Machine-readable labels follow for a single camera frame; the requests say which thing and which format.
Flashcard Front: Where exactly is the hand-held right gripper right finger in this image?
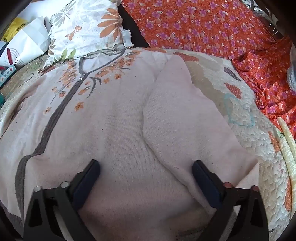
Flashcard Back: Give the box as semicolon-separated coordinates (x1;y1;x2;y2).
192;160;270;241

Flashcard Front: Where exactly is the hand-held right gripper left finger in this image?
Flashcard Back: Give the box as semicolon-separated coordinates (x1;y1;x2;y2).
23;159;101;241

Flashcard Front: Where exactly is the white towel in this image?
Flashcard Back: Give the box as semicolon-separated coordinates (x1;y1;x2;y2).
0;49;259;241

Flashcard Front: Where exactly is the quilted heart-print blanket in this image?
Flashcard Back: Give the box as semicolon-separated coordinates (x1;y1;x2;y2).
0;47;295;241

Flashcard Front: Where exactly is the colourful patterned box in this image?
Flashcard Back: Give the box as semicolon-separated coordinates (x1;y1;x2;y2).
0;64;17;87

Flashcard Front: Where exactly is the grey object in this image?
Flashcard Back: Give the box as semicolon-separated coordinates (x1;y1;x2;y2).
287;69;296;91

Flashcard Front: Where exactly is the white floral pillow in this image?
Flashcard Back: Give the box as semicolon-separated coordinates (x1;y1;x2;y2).
44;0;134;68

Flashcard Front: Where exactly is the orange floral cloth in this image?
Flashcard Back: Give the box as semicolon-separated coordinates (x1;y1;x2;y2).
121;0;296;138

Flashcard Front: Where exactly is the yellow packet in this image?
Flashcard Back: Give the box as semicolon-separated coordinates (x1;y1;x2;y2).
4;17;30;42

